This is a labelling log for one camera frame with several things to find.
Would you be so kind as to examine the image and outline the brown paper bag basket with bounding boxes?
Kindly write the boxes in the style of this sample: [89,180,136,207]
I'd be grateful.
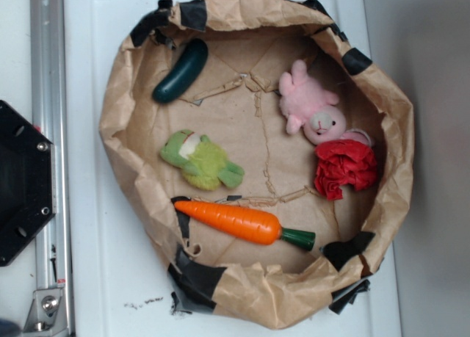
[99,0,414,330]

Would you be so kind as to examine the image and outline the green plush frog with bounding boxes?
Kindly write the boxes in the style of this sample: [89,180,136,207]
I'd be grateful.
[159,129,245,191]

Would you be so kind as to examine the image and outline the orange plastic carrot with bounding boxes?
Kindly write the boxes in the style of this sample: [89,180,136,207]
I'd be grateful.
[174,200,316,251]

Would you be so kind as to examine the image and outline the pink plush bunny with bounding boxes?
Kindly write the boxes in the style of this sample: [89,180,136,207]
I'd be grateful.
[279,59,374,147]

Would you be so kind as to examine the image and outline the red crumpled fabric lettuce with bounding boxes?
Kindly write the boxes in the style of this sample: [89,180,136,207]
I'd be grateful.
[314,139,378,200]

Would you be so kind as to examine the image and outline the dark green plastic cucumber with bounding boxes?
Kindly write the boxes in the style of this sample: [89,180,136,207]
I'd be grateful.
[152,39,209,104]

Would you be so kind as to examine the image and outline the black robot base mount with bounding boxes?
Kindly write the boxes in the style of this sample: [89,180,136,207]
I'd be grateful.
[1,101,54,267]

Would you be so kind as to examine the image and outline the aluminium extrusion rail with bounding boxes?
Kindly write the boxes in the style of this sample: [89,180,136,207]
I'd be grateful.
[23,0,76,336]

